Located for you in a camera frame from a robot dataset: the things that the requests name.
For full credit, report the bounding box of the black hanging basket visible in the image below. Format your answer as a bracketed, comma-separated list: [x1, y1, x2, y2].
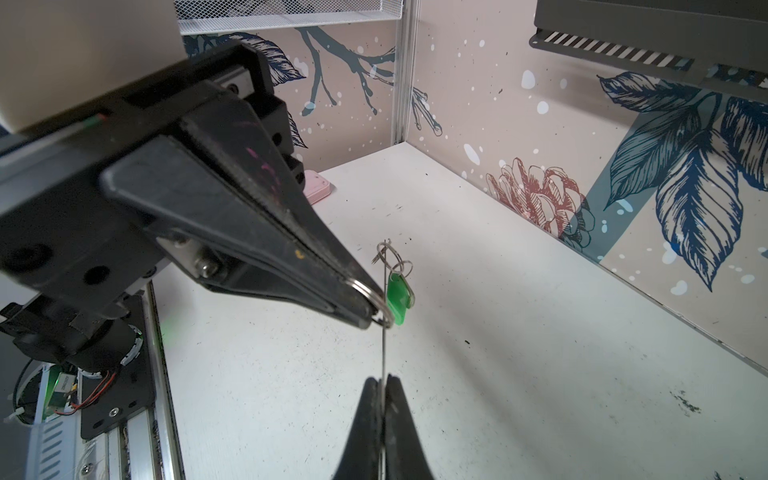
[529, 0, 767, 103]

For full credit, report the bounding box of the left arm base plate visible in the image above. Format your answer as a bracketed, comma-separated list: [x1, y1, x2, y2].
[79, 295, 156, 441]

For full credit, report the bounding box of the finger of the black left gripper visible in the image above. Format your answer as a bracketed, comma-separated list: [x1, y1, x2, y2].
[179, 93, 384, 300]
[100, 136, 378, 329]

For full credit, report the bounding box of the white wire mesh basket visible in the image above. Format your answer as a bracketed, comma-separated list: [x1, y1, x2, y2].
[174, 0, 403, 35]

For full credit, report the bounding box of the green capped key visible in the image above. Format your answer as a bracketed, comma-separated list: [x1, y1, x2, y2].
[386, 272, 415, 325]

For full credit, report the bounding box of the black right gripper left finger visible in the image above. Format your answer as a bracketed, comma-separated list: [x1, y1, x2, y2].
[333, 378, 383, 480]

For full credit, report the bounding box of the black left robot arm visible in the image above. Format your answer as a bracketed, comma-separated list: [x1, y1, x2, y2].
[1, 41, 386, 372]

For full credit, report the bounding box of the steel split ring end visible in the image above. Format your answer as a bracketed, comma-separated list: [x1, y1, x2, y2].
[371, 238, 415, 278]

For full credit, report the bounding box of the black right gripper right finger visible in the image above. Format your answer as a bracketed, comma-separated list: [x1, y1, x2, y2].
[383, 375, 434, 480]

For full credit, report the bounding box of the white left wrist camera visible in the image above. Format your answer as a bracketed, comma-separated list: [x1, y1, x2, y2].
[1, 1, 186, 133]

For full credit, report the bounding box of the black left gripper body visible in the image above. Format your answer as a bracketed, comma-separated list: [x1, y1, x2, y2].
[1, 41, 281, 315]

